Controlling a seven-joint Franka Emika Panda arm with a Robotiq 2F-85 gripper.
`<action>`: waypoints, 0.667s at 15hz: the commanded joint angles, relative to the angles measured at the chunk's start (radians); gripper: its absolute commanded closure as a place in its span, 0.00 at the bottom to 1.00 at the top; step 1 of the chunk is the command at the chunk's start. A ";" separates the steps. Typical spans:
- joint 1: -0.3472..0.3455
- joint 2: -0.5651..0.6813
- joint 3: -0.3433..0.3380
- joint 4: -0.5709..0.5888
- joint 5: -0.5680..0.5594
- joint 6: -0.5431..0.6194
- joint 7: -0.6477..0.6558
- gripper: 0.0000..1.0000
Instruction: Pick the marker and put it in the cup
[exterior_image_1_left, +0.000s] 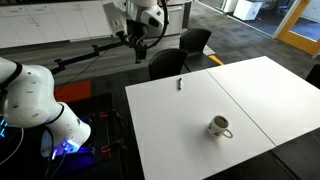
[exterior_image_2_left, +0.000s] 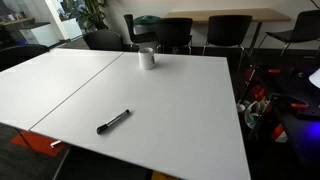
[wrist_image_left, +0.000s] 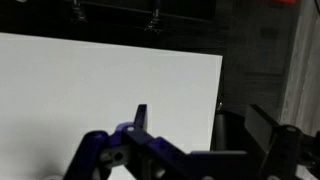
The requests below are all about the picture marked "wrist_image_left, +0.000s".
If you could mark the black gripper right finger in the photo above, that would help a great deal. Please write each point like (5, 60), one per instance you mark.
(256, 147)

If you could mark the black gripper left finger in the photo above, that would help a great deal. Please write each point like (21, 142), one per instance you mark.
(143, 156)

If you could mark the black office chair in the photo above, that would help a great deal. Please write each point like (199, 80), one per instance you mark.
(143, 14)

